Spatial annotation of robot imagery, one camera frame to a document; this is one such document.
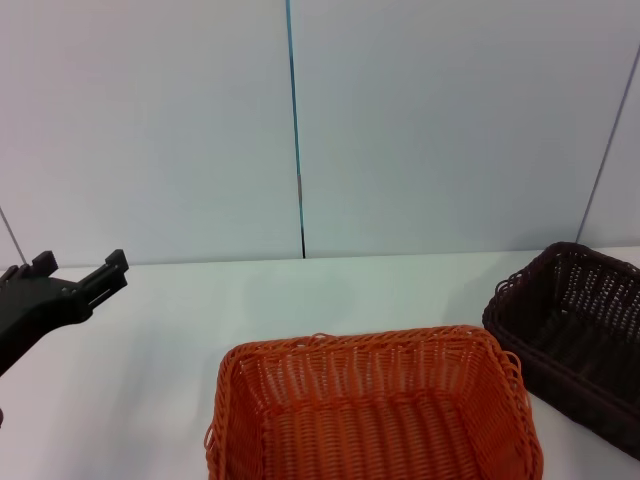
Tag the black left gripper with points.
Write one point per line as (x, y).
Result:
(35, 310)

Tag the orange wicker basket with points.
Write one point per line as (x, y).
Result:
(380, 415)

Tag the dark brown wicker basket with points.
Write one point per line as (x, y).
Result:
(565, 340)

